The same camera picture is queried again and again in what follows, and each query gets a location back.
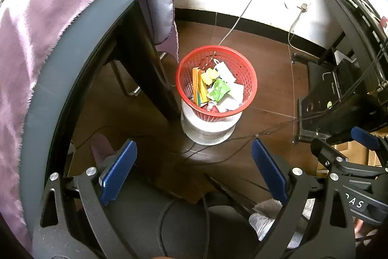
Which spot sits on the green tea carton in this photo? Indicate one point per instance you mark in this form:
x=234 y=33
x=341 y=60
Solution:
x=218 y=90

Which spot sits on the white bucket under basket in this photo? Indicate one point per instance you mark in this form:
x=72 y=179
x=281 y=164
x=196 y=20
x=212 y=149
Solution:
x=206 y=133

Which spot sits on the purple printed tablecloth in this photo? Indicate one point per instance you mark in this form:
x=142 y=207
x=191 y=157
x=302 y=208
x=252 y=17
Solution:
x=30 y=29

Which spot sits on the person right hand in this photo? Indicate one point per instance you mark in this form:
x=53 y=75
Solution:
x=364 y=233

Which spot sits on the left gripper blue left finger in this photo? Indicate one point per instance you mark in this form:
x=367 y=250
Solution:
x=116 y=171

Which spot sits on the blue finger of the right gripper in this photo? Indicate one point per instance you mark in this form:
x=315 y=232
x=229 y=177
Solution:
x=326 y=154
x=366 y=139

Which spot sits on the yellow yarn pompom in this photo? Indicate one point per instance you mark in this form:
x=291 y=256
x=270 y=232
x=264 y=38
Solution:
x=209 y=76

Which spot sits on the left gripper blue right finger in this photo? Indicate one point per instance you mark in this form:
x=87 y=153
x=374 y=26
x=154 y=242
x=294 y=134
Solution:
x=275 y=179

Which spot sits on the red plastic trash basket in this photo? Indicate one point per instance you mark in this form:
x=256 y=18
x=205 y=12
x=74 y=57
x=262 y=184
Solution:
x=202 y=58

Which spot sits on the white paper napkin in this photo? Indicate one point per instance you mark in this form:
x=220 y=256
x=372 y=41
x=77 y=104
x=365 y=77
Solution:
x=223 y=71

